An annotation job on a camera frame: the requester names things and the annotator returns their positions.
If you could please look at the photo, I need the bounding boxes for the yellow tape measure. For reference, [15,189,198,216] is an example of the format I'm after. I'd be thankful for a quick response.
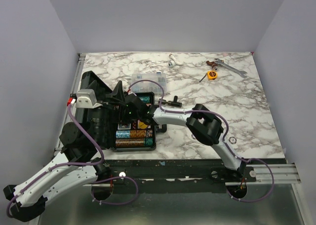
[206,71,218,80]

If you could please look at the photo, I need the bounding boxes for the lower poker chip rows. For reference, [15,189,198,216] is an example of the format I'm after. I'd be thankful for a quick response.
[115,129,154,149]

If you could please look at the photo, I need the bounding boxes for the clear plastic organizer box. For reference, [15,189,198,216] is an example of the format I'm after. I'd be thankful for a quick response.
[131,72,167,95]

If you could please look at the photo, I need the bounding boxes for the blue playing card deck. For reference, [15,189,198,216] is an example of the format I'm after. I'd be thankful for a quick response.
[118,123,131,130]

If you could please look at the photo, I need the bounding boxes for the black T-shaped pipe fitting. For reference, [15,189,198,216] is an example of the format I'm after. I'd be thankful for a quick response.
[158,96,182,108]

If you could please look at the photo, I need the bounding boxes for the silver open-end wrench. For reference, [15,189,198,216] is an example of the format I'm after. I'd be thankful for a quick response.
[214,58,248,78]

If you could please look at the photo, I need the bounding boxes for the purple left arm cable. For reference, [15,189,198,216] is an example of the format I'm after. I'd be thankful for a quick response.
[6,104,139,218]

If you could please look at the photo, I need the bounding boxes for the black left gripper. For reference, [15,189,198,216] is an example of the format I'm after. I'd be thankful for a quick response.
[87,80,126,143]

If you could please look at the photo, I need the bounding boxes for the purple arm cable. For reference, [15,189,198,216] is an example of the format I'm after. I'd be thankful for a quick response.
[128,79,275,203]
[6,104,139,218]

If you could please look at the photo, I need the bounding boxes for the yellow dealer button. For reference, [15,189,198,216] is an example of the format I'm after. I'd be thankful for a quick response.
[138,121,148,129]

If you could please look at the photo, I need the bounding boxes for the brown handled tool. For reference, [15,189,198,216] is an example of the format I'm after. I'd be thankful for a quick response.
[206,61,218,71]

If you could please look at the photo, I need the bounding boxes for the green poker chip row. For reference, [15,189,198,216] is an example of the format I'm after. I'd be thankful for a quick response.
[143,96,151,103]

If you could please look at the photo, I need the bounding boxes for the black poker set case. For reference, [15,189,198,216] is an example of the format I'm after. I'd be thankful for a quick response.
[76,71,159,151]

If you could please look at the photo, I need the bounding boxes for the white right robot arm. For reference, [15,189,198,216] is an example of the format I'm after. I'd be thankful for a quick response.
[123,93,246,182]

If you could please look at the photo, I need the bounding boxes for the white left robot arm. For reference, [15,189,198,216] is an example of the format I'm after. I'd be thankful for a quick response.
[3,80,125,222]

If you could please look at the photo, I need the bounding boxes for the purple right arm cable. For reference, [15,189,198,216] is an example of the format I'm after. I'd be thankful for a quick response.
[128,79,275,203]

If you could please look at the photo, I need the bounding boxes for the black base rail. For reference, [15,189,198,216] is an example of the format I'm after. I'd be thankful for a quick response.
[91,159,256,196]

